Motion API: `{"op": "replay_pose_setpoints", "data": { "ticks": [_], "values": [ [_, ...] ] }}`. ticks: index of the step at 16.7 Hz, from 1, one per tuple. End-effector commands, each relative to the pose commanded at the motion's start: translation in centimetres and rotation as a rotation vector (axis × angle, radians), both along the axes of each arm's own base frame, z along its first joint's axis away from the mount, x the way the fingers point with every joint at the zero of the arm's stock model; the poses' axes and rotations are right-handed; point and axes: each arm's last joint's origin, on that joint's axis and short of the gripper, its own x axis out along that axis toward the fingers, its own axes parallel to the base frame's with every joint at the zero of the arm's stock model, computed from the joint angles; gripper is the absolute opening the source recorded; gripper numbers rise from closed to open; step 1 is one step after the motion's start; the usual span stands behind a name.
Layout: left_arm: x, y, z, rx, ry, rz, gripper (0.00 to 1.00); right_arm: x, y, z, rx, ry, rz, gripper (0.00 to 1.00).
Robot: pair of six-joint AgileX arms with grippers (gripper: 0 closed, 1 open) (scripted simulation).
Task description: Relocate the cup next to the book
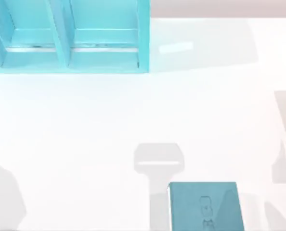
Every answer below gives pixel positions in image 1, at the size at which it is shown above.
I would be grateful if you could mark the light blue rack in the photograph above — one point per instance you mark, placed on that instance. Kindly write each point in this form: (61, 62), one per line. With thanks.
(104, 36)

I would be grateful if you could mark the teal book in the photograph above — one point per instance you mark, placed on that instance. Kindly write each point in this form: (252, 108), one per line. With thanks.
(205, 207)

